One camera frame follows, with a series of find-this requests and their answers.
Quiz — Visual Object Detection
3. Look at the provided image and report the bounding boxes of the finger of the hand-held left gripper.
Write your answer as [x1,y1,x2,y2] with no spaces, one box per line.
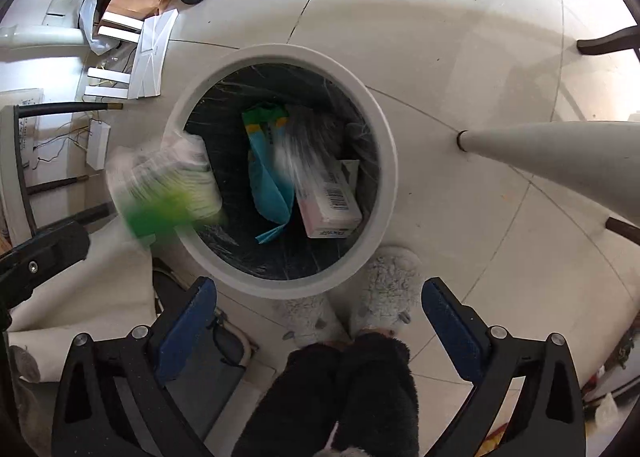
[0,219,92,310]

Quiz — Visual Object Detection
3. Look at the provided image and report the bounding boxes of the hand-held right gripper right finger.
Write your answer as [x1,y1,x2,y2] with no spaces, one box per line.
[421,277,586,457]

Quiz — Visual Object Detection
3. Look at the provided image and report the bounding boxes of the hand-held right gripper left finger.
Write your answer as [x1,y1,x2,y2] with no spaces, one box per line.
[50,277,218,457]

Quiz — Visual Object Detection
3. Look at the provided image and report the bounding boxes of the green and white box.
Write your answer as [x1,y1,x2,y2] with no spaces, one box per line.
[106,132,226,245]

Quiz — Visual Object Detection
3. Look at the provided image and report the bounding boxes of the blue packet with green top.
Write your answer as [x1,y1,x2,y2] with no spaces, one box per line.
[241,104,296,244]

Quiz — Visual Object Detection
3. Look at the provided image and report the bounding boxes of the long pink white toothpaste box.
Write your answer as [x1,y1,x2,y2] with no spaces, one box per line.
[272,107,363,240]

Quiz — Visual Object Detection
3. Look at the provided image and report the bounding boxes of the round white trash bin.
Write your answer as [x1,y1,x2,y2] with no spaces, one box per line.
[163,43,399,300]

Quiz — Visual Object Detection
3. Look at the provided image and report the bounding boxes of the white cloth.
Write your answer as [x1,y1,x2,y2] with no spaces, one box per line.
[7,227,156,380]

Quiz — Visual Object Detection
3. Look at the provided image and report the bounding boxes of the grey fluffy slipper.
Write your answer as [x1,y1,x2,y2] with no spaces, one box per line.
[272,294,351,348]
[348,247,426,338]

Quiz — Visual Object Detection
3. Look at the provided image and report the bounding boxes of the person's black fleece pants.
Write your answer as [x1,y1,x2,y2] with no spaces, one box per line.
[232,332,421,457]

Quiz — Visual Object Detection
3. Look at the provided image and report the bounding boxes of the small white box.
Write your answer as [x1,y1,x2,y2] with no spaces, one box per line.
[86,119,112,170]

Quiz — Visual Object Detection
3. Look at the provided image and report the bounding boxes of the checkered dining table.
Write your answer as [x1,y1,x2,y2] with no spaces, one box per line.
[0,0,640,233]

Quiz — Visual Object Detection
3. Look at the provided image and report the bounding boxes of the white folded cardboard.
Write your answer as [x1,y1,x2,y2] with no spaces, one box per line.
[127,9,179,100]

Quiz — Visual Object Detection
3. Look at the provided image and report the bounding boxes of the clear plastic bag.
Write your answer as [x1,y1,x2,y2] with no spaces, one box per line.
[77,0,123,55]

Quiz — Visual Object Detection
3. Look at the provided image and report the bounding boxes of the dark wooden chair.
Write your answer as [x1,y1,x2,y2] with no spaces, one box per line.
[577,29,640,240]

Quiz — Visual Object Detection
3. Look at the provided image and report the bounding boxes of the black metal frame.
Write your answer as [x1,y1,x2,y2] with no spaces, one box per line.
[12,102,123,238]

